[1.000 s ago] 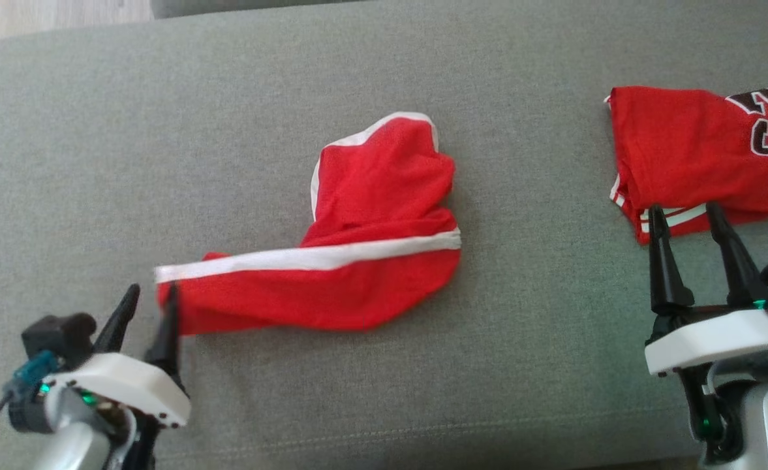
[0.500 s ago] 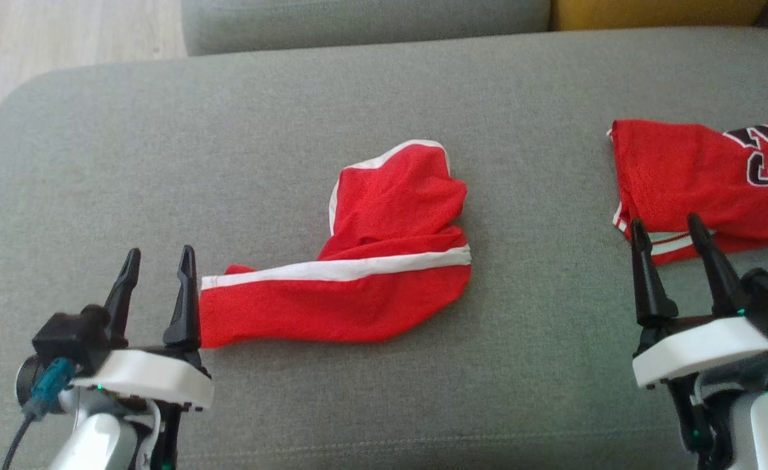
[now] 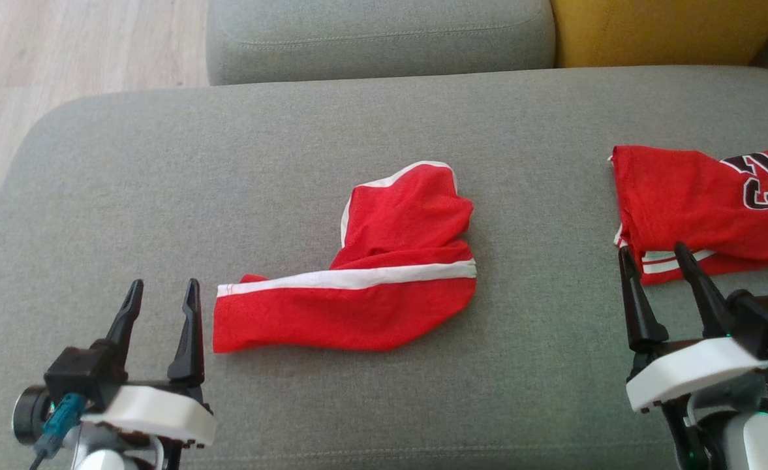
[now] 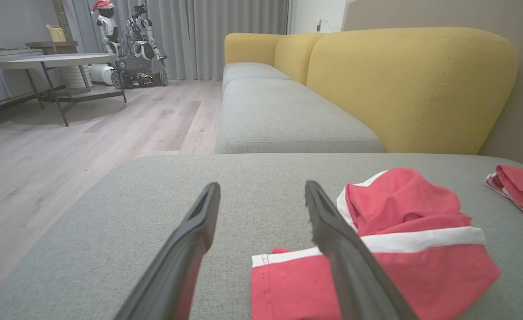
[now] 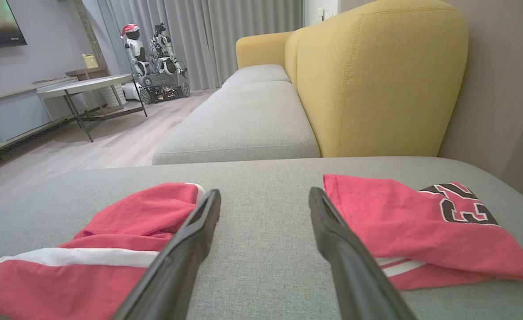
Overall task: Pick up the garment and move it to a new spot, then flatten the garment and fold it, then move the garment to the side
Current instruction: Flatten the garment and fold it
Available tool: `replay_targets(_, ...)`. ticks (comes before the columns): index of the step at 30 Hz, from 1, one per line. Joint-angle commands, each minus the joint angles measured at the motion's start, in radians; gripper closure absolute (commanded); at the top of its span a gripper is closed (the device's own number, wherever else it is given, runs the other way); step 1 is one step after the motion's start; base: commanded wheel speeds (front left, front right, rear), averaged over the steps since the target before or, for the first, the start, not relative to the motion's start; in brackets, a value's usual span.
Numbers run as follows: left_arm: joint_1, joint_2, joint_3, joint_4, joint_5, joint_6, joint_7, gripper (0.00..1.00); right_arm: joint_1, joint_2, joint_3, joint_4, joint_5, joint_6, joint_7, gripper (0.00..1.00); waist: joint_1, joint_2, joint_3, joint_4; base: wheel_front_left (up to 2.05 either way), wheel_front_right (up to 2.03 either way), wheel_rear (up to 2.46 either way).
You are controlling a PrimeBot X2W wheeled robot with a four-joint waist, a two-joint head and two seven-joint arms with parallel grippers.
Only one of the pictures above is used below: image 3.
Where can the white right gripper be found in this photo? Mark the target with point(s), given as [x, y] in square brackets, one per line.
[690, 372]

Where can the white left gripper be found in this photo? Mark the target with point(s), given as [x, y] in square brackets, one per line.
[162, 414]

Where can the red jersey with number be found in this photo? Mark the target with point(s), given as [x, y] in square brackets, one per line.
[677, 196]

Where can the red shorts with white stripe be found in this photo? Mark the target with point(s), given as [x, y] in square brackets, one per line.
[331, 320]

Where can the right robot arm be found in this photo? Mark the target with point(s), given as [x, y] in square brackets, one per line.
[762, 444]

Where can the large grey sofa chaise cushion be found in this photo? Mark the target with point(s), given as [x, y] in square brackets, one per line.
[162, 163]

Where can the wide yellow sofa backrest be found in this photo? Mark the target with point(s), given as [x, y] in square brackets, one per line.
[664, 29]

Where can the grey sofa seat cushion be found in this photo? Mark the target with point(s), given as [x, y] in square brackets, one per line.
[384, 39]

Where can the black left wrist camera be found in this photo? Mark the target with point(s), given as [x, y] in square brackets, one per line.
[83, 372]

